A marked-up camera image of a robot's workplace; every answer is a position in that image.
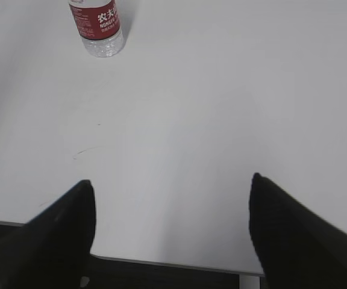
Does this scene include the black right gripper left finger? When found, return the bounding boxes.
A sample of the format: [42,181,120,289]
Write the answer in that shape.
[0,180,96,288]

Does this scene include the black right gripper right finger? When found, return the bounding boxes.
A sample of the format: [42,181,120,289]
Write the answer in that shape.
[249,173,347,288]

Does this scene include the Nongfu Spring water bottle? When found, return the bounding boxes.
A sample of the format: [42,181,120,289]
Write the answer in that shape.
[68,0,124,58]

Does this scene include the white table leg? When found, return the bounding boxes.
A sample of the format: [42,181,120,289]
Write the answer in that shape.
[239,275,260,289]

